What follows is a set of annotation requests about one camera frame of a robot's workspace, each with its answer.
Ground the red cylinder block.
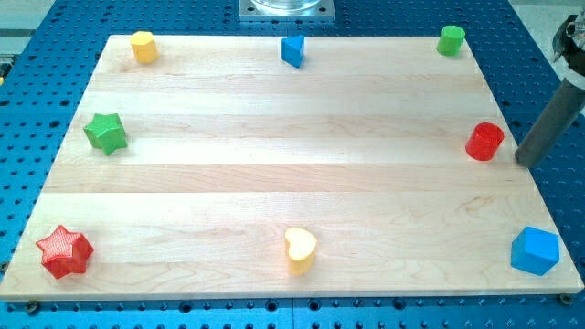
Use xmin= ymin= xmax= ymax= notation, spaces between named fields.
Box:
xmin=465 ymin=122 xmax=505 ymax=161

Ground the robot arm end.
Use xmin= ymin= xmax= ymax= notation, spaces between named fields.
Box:
xmin=551 ymin=9 xmax=584 ymax=90

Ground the wooden board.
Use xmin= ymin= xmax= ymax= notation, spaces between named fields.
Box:
xmin=1 ymin=35 xmax=583 ymax=301

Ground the yellow heart block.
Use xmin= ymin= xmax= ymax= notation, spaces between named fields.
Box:
xmin=284 ymin=227 xmax=317 ymax=275

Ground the blue triangle block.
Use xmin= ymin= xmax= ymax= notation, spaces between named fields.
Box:
xmin=280 ymin=36 xmax=304 ymax=69

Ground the yellow hexagon block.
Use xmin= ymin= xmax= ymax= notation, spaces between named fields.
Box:
xmin=130 ymin=31 xmax=159 ymax=64

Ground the green star block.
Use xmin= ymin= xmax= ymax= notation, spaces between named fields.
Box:
xmin=83 ymin=113 xmax=127 ymax=155

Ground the green cylinder block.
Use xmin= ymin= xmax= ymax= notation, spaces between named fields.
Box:
xmin=436 ymin=25 xmax=466 ymax=57

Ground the red star block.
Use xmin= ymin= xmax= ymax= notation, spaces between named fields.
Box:
xmin=36 ymin=225 xmax=94 ymax=280

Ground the blue pentagon block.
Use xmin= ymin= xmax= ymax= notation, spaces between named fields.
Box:
xmin=510 ymin=227 xmax=560 ymax=276

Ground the blue perforated table plate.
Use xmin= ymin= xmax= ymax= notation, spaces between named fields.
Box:
xmin=1 ymin=1 xmax=584 ymax=328

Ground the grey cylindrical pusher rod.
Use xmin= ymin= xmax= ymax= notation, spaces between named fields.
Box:
xmin=515 ymin=79 xmax=584 ymax=168

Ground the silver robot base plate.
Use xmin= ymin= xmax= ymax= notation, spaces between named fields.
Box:
xmin=238 ymin=0 xmax=335 ymax=21

